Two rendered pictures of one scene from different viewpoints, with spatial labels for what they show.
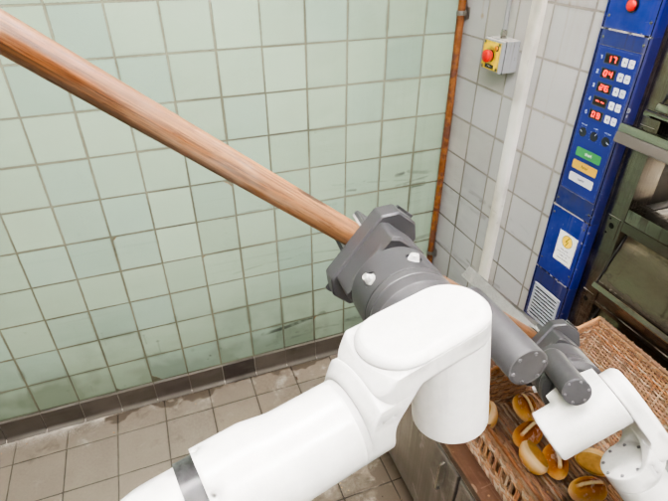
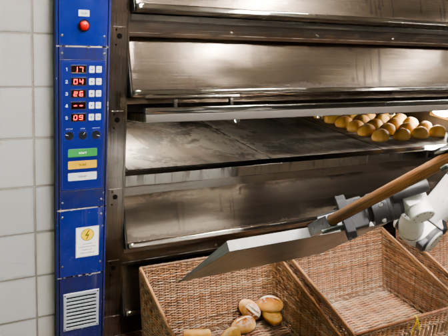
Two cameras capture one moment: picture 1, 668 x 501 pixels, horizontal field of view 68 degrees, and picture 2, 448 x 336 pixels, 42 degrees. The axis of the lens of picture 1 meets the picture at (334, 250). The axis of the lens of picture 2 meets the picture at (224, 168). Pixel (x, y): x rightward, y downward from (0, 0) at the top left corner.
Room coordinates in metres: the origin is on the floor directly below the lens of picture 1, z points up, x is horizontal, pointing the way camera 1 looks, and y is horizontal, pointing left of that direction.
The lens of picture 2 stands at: (1.16, 1.04, 1.81)
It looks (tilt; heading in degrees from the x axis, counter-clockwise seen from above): 17 degrees down; 261
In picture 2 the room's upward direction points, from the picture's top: 5 degrees clockwise
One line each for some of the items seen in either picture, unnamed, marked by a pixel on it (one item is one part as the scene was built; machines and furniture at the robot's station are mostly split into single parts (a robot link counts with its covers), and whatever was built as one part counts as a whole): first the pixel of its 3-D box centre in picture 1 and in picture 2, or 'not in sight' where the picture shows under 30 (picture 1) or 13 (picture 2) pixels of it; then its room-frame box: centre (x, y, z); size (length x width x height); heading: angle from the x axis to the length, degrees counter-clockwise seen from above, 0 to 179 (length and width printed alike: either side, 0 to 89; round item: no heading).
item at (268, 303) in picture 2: not in sight; (270, 302); (0.62, -0.85, 0.67); 0.10 x 0.07 x 0.05; 170
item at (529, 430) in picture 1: (528, 432); not in sight; (0.89, -0.55, 0.62); 0.10 x 0.07 x 0.06; 125
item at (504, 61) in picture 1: (499, 55); not in sight; (1.72, -0.55, 1.46); 0.10 x 0.07 x 0.10; 21
